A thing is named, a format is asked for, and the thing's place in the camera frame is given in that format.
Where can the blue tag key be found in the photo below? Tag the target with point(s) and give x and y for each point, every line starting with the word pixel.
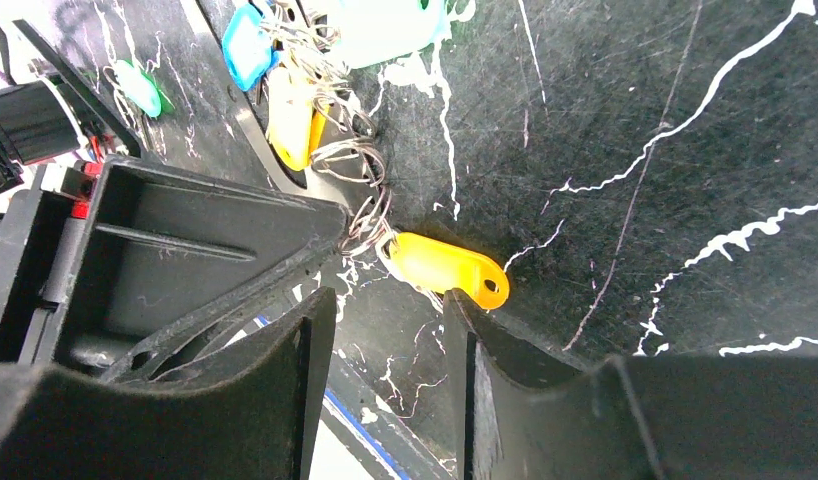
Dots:
pixel 247 49

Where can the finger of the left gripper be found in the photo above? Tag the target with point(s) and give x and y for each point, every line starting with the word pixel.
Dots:
pixel 143 267

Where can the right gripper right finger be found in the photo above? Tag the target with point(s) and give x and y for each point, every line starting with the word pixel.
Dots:
pixel 520 413

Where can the green tag key near edge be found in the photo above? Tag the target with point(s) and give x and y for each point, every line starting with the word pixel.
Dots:
pixel 140 89

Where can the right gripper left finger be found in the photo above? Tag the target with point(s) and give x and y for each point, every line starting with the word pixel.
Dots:
pixel 247 411

